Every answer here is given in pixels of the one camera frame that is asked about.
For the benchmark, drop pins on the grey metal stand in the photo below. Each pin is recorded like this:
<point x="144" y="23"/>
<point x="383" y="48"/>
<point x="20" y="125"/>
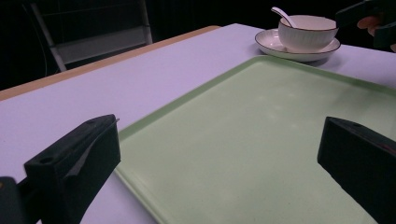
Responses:
<point x="93" y="43"/>

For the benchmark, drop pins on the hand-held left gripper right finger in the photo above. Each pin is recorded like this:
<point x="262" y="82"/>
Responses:
<point x="361" y="161"/>

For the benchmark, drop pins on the white ribbed bowl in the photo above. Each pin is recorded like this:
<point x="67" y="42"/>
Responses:
<point x="306" y="34"/>

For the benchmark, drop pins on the light green plastic tray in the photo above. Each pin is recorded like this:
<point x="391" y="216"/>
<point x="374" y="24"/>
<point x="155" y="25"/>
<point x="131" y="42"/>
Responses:
<point x="249" y="140"/>

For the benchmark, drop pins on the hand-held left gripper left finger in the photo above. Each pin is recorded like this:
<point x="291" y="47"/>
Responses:
<point x="77" y="161"/>

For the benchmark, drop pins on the white dark-rimmed plate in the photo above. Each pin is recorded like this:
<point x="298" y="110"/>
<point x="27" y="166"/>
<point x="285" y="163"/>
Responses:
<point x="274" y="43"/>

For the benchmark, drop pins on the white ceramic spoon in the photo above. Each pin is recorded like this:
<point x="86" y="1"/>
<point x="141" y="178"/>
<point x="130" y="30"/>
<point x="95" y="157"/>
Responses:
<point x="284" y="15"/>

